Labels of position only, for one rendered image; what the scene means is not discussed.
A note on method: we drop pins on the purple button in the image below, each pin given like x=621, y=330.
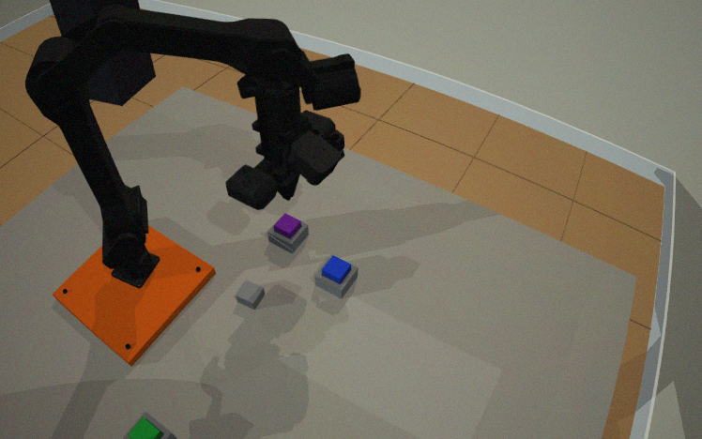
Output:
x=288, y=233

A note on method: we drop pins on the green button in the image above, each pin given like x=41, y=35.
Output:
x=149, y=428

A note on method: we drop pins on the blue button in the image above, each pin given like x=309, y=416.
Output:
x=336, y=276

